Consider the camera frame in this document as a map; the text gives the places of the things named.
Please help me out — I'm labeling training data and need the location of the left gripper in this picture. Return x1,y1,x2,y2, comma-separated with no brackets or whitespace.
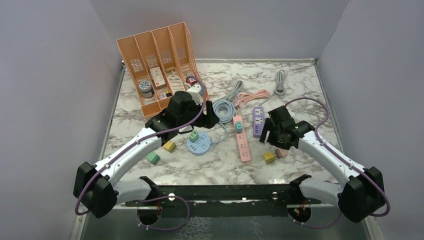
178,98,220,129

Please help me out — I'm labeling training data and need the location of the green usb charger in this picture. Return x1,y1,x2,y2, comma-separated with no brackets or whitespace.
189,130,199,143

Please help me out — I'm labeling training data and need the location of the teal usb charger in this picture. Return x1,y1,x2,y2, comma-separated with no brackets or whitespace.
234,121,244,134

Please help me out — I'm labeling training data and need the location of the yellow usb charger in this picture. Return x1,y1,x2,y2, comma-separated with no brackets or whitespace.
262,151,276,164

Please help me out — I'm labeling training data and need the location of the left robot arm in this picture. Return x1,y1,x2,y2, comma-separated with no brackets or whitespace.
73,91,219,218

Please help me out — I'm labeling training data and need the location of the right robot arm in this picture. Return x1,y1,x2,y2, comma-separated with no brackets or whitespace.
259,106,391,223

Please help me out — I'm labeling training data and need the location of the purple power strip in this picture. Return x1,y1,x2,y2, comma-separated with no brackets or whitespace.
252,106,265,139

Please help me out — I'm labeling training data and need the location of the pink power strip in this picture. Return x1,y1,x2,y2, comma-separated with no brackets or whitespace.
232,115,251,163

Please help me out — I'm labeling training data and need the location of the round blue power strip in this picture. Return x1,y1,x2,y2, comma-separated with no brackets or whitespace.
186,131,212,156

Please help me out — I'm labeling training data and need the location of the pink usb charger lower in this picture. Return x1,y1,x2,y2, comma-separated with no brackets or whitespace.
274,148,289,159

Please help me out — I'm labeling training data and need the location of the yellow charger left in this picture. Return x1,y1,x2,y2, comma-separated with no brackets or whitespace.
163,141,176,153

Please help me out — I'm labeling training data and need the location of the green charger left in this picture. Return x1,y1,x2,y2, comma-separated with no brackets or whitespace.
146,152,161,165

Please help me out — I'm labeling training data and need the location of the white red box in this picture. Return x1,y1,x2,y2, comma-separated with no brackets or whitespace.
150,66,166,89

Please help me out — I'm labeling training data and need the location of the round tin in organizer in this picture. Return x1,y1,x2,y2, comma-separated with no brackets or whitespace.
138,80,154,98

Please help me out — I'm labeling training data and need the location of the orange desk file organizer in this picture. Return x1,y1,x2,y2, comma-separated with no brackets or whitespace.
116,22,201,119

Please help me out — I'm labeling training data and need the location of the coiled light blue cable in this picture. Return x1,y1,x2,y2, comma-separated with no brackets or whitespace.
211,100,238,145

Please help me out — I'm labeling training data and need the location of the grey cable bundle left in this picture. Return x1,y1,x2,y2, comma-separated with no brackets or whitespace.
211,80,244,104

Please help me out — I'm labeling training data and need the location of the grey cable bundle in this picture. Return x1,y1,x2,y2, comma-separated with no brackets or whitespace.
264,69,288,107
211,80,244,104

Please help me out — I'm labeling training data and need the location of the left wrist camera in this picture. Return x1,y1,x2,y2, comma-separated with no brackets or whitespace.
185,76,204,105

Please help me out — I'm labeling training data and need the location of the grey cable bundle right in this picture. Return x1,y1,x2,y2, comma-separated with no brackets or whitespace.
264,69,288,107

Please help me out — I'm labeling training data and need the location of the coiled pink cable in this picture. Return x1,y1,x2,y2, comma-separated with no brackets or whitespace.
233,89,272,115

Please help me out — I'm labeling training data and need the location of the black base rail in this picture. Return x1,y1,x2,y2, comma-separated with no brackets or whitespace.
125,184,320,218

